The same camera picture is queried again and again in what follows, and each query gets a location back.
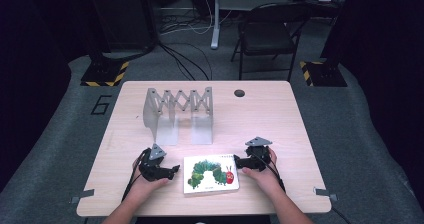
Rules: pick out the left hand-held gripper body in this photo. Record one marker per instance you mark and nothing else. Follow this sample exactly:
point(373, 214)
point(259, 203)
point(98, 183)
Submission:
point(151, 170)

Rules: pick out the grey desk with white leg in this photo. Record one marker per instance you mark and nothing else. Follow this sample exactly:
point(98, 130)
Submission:
point(216, 24)

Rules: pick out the black stand base hazard tape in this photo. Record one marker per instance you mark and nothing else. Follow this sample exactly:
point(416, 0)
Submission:
point(103, 74)
point(323, 74)

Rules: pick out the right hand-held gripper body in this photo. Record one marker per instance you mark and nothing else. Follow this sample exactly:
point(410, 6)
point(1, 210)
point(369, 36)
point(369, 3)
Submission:
point(257, 157)

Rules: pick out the grey table edge bracket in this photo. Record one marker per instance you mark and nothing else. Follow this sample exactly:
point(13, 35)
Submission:
point(82, 195)
point(325, 193)

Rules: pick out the white caterpillar picture book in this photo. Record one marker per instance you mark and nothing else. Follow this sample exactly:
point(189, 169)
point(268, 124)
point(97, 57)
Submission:
point(210, 179)

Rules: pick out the person's right hand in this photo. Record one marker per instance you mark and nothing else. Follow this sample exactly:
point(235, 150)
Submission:
point(263, 179)

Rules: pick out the black cabinet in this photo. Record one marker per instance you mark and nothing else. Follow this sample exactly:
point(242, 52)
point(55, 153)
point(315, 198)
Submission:
point(123, 17)

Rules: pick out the black folding chair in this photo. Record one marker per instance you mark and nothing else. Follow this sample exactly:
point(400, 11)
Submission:
point(266, 34)

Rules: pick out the grey metal expandable book rack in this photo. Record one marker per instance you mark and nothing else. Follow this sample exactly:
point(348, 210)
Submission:
point(166, 117)

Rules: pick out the person's left hand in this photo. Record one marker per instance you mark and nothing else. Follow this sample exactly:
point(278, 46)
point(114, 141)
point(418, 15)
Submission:
point(146, 185)

